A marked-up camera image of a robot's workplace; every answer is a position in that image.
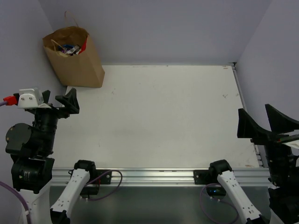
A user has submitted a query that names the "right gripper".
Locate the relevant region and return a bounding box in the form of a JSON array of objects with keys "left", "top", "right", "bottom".
[{"left": 239, "top": 102, "right": 299, "bottom": 188}]

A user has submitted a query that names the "brown paper bag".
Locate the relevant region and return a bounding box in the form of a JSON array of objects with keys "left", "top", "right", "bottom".
[{"left": 43, "top": 23, "right": 105, "bottom": 88}]

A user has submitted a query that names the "blue snack packet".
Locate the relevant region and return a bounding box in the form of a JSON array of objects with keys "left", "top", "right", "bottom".
[{"left": 62, "top": 44, "right": 74, "bottom": 51}]

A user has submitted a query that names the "red cassava chips bag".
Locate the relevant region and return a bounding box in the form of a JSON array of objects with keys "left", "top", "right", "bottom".
[{"left": 76, "top": 38, "right": 88, "bottom": 55}]

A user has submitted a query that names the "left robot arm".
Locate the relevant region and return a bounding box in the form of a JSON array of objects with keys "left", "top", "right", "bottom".
[{"left": 3, "top": 88, "right": 97, "bottom": 224}]

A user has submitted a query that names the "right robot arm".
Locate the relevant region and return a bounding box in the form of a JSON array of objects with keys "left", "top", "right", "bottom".
[{"left": 208, "top": 104, "right": 299, "bottom": 224}]

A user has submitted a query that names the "aluminium right side rail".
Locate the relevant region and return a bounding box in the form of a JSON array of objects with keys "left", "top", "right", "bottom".
[{"left": 231, "top": 62, "right": 264, "bottom": 168}]

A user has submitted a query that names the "aluminium rail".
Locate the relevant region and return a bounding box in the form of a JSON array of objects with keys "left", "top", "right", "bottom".
[
  {"left": 231, "top": 62, "right": 264, "bottom": 168},
  {"left": 50, "top": 167, "right": 274, "bottom": 188}
]

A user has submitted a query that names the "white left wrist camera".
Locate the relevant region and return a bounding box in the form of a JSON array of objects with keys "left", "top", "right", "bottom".
[{"left": 17, "top": 87, "right": 51, "bottom": 109}]

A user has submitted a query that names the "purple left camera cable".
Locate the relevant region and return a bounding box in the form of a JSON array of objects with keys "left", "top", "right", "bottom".
[{"left": 0, "top": 95, "right": 20, "bottom": 108}]

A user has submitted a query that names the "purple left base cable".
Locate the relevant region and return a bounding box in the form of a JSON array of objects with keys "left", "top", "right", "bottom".
[{"left": 80, "top": 169, "right": 123, "bottom": 202}]

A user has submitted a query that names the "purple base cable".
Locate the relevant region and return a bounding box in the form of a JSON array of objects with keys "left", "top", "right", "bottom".
[
  {"left": 199, "top": 183, "right": 239, "bottom": 224},
  {"left": 80, "top": 169, "right": 123, "bottom": 202}
]

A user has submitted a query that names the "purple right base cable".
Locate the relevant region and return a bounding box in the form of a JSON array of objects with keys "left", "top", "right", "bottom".
[{"left": 199, "top": 183, "right": 239, "bottom": 224}]

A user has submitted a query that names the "aluminium front rail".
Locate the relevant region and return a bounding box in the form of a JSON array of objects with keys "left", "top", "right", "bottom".
[{"left": 50, "top": 167, "right": 274, "bottom": 188}]

